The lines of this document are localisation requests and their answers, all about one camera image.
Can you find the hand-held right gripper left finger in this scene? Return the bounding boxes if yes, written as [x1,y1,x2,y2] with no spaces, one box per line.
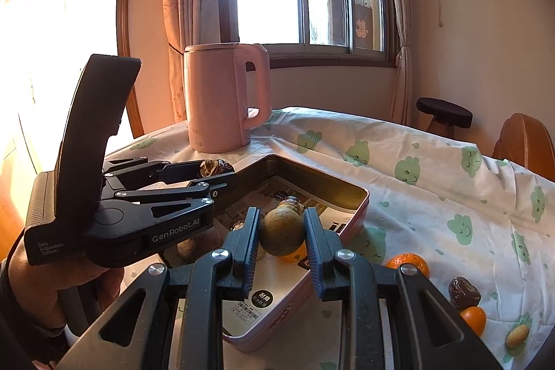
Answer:
[56,206,263,370]

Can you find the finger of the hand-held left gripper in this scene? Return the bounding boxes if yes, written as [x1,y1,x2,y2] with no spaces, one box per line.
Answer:
[101,173,239,219]
[103,156,206,191]

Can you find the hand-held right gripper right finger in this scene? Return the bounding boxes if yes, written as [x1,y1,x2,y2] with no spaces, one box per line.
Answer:
[302,207,504,370]

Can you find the small orange kumquat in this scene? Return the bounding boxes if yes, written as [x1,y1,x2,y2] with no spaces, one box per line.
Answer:
[459,306,487,338]
[280,243,309,264]

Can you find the olive green round fruit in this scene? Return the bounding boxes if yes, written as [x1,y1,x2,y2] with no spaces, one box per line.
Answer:
[259,207,306,258]

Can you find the large dark brown stemmed fruit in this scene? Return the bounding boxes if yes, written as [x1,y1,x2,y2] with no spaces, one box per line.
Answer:
[177,230,228,267]

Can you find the pink rectangular tin box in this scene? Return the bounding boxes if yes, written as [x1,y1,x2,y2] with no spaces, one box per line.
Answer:
[165,154,370,353]

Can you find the large mandarin orange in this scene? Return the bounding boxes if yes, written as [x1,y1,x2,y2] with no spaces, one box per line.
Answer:
[385,252,431,281]

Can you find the person's left forearm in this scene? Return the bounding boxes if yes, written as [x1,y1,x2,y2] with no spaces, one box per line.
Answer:
[0,257,70,358]

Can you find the person's left hand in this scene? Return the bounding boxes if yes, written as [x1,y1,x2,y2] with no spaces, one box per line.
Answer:
[9,251,124,332]

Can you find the printed paper sheet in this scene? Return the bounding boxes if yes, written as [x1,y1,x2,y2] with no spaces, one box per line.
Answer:
[214,175,360,340]

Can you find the pink electric kettle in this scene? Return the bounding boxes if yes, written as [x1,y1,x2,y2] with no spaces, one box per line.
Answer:
[183,43,272,154]

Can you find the wooden framed glass door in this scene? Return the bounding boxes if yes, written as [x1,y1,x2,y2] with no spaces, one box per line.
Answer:
[0,0,146,223]

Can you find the dark round stool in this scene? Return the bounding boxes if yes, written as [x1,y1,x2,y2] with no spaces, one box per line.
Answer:
[416,97,473,139]

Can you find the beige curtain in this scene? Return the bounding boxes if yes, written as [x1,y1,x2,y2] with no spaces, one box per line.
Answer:
[381,0,415,126]

